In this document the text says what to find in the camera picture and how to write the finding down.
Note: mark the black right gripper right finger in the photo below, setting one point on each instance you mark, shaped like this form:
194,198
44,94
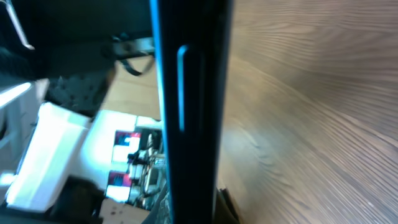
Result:
225,212

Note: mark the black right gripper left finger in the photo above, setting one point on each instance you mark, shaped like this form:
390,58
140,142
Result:
160,213

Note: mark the Samsung Galaxy smartphone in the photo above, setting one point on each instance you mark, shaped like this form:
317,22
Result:
191,50

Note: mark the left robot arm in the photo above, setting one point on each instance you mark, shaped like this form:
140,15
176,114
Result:
55,40

